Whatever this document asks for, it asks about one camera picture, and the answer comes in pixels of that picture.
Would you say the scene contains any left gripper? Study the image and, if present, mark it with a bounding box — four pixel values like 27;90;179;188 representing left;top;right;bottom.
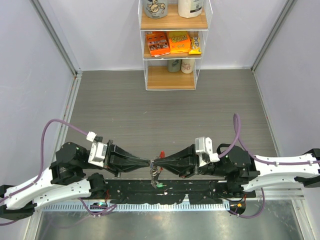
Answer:
80;138;152;177

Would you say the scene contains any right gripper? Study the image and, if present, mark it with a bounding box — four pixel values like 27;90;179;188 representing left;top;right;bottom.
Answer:
153;142;229;178

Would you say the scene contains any red handled keyring with chain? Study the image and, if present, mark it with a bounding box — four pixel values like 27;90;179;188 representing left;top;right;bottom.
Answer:
149;151;165;189

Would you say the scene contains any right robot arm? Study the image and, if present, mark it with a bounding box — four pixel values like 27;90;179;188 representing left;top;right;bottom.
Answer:
150;138;320;198

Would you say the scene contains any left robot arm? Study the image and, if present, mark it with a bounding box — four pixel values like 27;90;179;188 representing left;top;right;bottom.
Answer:
0;141;150;221

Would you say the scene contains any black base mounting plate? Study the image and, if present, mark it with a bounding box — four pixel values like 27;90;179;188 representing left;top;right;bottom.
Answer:
86;173;249;205

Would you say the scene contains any cream cup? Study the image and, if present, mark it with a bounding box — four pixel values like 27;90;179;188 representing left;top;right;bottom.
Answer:
181;58;195;74

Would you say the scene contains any dark green cup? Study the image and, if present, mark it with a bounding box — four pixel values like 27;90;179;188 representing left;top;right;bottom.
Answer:
167;59;182;73

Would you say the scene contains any yellow candy bag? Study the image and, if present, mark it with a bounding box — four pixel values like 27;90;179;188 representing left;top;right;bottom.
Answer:
188;36;202;55

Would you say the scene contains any orange candy box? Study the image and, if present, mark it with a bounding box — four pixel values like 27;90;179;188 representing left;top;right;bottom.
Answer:
167;30;191;54

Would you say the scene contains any orange snack box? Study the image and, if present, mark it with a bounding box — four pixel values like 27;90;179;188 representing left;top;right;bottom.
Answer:
145;31;170;57

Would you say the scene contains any white paper bag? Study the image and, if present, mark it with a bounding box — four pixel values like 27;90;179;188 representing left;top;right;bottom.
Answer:
178;0;204;19

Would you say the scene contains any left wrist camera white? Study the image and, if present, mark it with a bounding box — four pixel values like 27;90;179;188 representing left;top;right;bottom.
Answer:
86;131;108;168

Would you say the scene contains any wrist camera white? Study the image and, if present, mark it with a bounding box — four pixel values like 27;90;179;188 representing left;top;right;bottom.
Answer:
195;136;220;167
86;131;108;168

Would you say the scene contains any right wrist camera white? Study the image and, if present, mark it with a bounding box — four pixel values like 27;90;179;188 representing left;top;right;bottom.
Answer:
195;136;220;167

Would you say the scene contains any slotted cable duct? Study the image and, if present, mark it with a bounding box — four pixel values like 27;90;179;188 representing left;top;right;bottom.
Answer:
42;200;230;212

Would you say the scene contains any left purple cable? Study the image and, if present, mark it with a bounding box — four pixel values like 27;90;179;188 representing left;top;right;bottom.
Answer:
0;118;118;226

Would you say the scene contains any white wire shelf rack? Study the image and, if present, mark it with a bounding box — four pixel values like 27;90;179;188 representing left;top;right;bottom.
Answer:
137;0;213;91

